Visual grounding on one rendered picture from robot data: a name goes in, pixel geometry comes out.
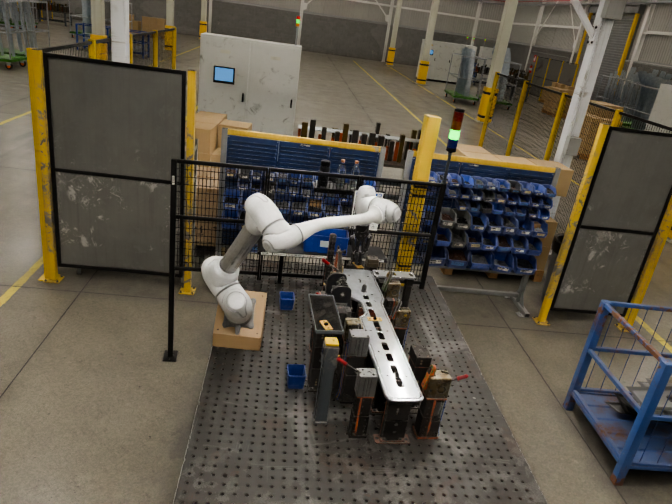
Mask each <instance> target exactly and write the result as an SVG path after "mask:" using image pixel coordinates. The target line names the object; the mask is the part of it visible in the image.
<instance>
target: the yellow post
mask: <svg viewBox="0 0 672 504"><path fill-rule="evenodd" d="M440 123H441V118H440V117H439V116H437V115H428V114H425V115H424V119H423V125H422V130H421V135H420V140H419V145H418V151H417V156H416V161H415V166H414V171H413V177H412V180H414V181H425V182H428V181H429V176H430V168H431V162H432V158H433V155H434V151H435V147H436V142H437V138H438V133H439V128H440ZM417 186H418V189H417ZM413 188H414V192H413V190H410V195H409V196H412V194H413V196H414V197H409V200H408V203H414V201H415V204H411V207H410V204H408V205H407V210H409V209H410V210H415V211H413V214H412V211H410V212H409V211H406V216H405V221H404V223H407V219H408V223H407V228H406V224H404V226H403V230H405V229H406V230H409V226H410V231H409V232H415V229H416V231H418V230H419V225H420V220H421V219H420V218H421V216H422V212H420V213H419V212H418V211H419V210H420V211H423V206H424V205H421V208H420V205H418V206H417V203H418V204H424V201H425V198H419V201H418V198H417V197H422V195H423V197H425V196H426V191H427V186H425V189H424V185H422V186H421V185H415V187H414V185H413V184H412V185H411V189H413ZM420 188H421V190H426V191H424V193H423V191H418V190H420ZM416 191H417V194H416ZM419 193H420V196H419ZM415 196H416V199H415ZM411 199H412V202H411ZM421 200H422V203H421ZM413 206H414V209H413ZM416 208H417V211H416ZM415 213H416V216H415ZM408 214H409V217H411V216H412V217H416V218H415V221H414V218H412V219H411V218H408ZM418 215H419V218H418ZM417 220H418V223H417ZM410 221H411V224H413V223H414V224H419V225H417V228H416V225H414V226H413V225H410ZM412 228H413V231H412ZM406 237H407V236H405V238H404V236H402V237H401V242H400V243H403V240H404V243H406V241H407V243H408V244H407V245H406V244H400V247H399V249H400V250H399V252H398V256H400V255H401V256H407V253H408V256H409V257H404V260H403V257H401V258H400V257H397V262H399V260H400V262H403V265H402V263H400V264H399V263H396V267H395V268H398V265H399V269H395V271H397V270H398V271H404V270H403V269H404V268H405V269H411V264H409V267H408V263H412V259H413V255H414V251H412V253H411V251H405V246H406V250H408V248H409V250H411V249H412V250H415V245H413V248H412V244H416V240H417V237H416V236H415V238H411V241H410V238H408V240H407V238H406ZM413 239H414V243H413ZM409 243H410V246H409ZM402 245H403V248H402ZM401 250H402V253H401ZM404 251H405V255H404ZM410 254H411V257H410ZM406 258H407V261H406ZM409 259H410V262H409ZM405 263H406V266H405ZM401 267H402V270H401Z"/></svg>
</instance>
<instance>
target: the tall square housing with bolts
mask: <svg viewBox="0 0 672 504"><path fill-rule="evenodd" d="M369 340H370V335H369V332H368V330H367V329H349V334H348V338H347V343H346V349H345V355H344V356H350V355H355V356H356V357H354V356H351V357H344V361H346V362H348V364H349V365H350V366H352V367H353V368H355V369H356V368H363V364H364V359H365V358H366V356H367V351H368V346H369ZM356 377H357V374H356V373H355V371H354V370H353V369H351V368H350V367H348V366H344V365H343V367H342V373H341V379H340V385H339V390H338V393H337V394H336V396H337V397H336V398H337V400H338V402H340V404H352V405H353V404H354V398H355V390H354V388H355V382H356Z"/></svg>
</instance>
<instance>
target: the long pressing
mask: <svg viewBox="0 0 672 504"><path fill-rule="evenodd" d="M343 273H344V274H345V275H346V277H347V280H346V282H347V285H348V286H349V287H350V288H351V299H352V300H354V301H356V302H358V303H360V304H361V306H362V309H363V312H364V314H363V315H361V316H360V317H359V318H360V319H361V321H362V324H363V329H367V330H368V332H369V335H370V340H369V346H368V350H369V353H370V356H371V359H372V362H373V365H374V368H375V369H376V371H377V374H378V380H379V383H380V386H381V389H382V392H383V395H384V397H385V398H386V399H387V400H389V401H391V402H421V401H423V399H424V396H423V394H422V392H421V389H420V387H419V385H418V383H417V380H416V378H415V376H414V374H413V371H412V369H411V367H410V364H409V362H408V360H407V358H406V355H405V353H404V351H403V349H402V346H401V344H400V342H399V339H398V337H397V335H396V333H395V330H394V328H393V326H392V324H391V321H390V319H389V317H388V314H387V312H386V310H385V308H384V305H383V303H384V301H385V299H384V296H383V294H382V292H381V290H380V287H379V285H378V283H377V281H376V279H375V276H374V274H373V272H372V271H370V270H362V269H345V268H343ZM348 275H349V276H348ZM367 276H368V277H367ZM359 279H360V280H361V282H360V280H359ZM363 284H366V285H367V290H366V292H361V289H362V285H363ZM371 294H373V295H371ZM363 296H368V298H369V299H364V297H363ZM375 301H376V302H375ZM366 302H368V303H371V306H372V307H368V306H367V305H366ZM369 309H371V310H373V311H374V313H375V316H376V317H381V318H382V321H376V322H378V323H379V326H380V328H381V331H377V330H376V328H375V326H374V323H373V322H374V321H368V319H367V317H371V315H370V313H369ZM370 330H371V331H370ZM377 333H382V334H383V336H384V338H385V339H384V340H383V339H379V336H378V334H377ZM381 343H386V344H387V346H388V348H389V350H384V349H383V347H382V344H381ZM378 351H379V352H378ZM386 354H391V356H392V358H393V361H394V362H389V361H388V360H387V357H386ZM390 366H396V368H397V371H398V372H399V373H400V374H399V377H395V374H393V373H392V370H391V367H390ZM387 375H388V376H387ZM395 378H400V379H401V381H402V384H403V386H404V387H398V386H397V383H396V381H395Z"/></svg>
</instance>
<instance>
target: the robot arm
mask: <svg viewBox="0 0 672 504"><path fill-rule="evenodd" d="M355 209H356V214H355V215H349V216H337V217H326V218H319V219H315V220H311V221H307V222H303V223H298V224H293V225H289V224H288V223H287V222H286V221H285V220H284V218H283V216H282V214H281V212H280V211H279V209H278V208H277V207H276V205H275V204H274V203H273V202H272V201H271V200H270V199H269V198H268V197H267V196H265V195H264V194H260V193H255V194H253V195H251V196H250V197H248V198H247V200H246V202H245V211H246V214H245V225H244V226H243V228H242V229H241V231H240V232H239V234H238V235H237V237H236V239H235V240H234V241H233V243H232V244H231V246H230V247H229V249H228V250H227V252H226V253H225V255H224V256H221V257H220V256H212V257H209V258H207V259H206V260H205V261H204V262H203V264H202V267H201V272H202V276H203V279H204V281H205V283H206V284H207V286H208V288H209V289H210V291H211V292H212V294H213V295H214V296H215V298H216V299H217V301H218V303H219V305H220V306H221V308H222V310H223V311H224V313H225V314H224V321H223V323H222V326H223V327H224V328H226V327H235V334H236V335H239V333H240V329H241V327H244V328H249V329H253V328H254V323H253V321H254V309H255V304H256V299H255V298H251V299H250V297H249V295H248V294H247V293H246V292H245V290H244V289H243V288H242V286H241V285H240V284H239V282H238V276H239V266H240V265H241V263H242V262H243V260H244V259H245V258H246V256H247V255H248V253H249V252H250V251H251V249H252V248H253V247H254V245H255V244H256V242H257V241H258V240H259V238H260V237H261V236H262V235H263V239H262V244H263V247H264V249H265V250H266V251H267V252H269V253H279V252H284V251H287V250H289V249H292V248H294V247H296V246H297V245H299V244H300V243H302V242H303V241H305V240H306V239H307V238H309V237H310V236H311V235H313V234H314V233H316V232H319V231H322V230H326V229H333V228H341V227H349V226H356V227H355V233H354V234H353V235H350V238H351V248H352V252H353V253H355V254H354V258H355V264H356V265H358V263H360V265H362V259H363V258H364V254H365V252H368V248H369V245H370V241H371V239H372V237H373V236H372V235H370V234H369V225H370V224H371V223H372V222H374V223H376V224H379V223H387V222H388V223H393V222H396V221H397V220H398V219H399V218H400V216H401V211H400V208H399V206H398V205H396V204H395V203H393V202H391V201H389V200H386V199H383V198H378V197H377V196H376V192H375V189H374V187H372V186H367V185H364V186H361V187H360V188H359V190H358V192H357V196H356V203H355ZM355 237H356V245H355V240H354V239H355ZM367 237H368V238H367ZM366 238H367V241H366ZM365 241H366V244H365ZM360 242H361V252H359V253H358V250H359V245H360ZM358 260H359V262H358Z"/></svg>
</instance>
